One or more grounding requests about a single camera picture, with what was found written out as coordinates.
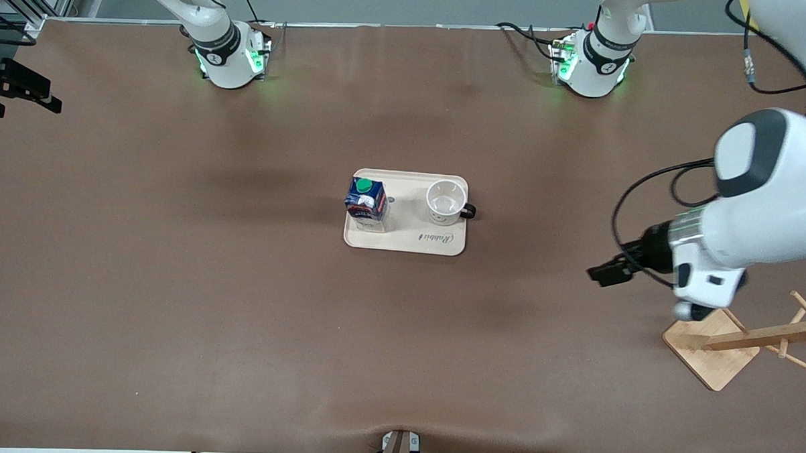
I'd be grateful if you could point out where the white smiley cup black handle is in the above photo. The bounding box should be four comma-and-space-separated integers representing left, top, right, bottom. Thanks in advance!
425, 179, 478, 228

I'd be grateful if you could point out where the beige plastic tray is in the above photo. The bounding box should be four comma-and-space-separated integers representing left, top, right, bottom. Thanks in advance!
342, 168, 470, 257

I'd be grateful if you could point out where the wooden cup rack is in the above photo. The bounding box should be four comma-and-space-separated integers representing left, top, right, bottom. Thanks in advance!
661, 285, 806, 395

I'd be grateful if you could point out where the black base cable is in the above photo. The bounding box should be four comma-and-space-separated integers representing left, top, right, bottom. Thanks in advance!
232, 0, 265, 25
494, 21, 566, 62

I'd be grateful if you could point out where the black right base cable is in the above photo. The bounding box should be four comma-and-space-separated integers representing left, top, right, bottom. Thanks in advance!
232, 0, 265, 25

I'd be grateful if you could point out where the black left base cable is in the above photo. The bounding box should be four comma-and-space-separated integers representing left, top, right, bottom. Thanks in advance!
494, 21, 566, 62

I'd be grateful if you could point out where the blue milk carton green cap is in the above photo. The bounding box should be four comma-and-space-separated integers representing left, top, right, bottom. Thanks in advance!
344, 176, 389, 233

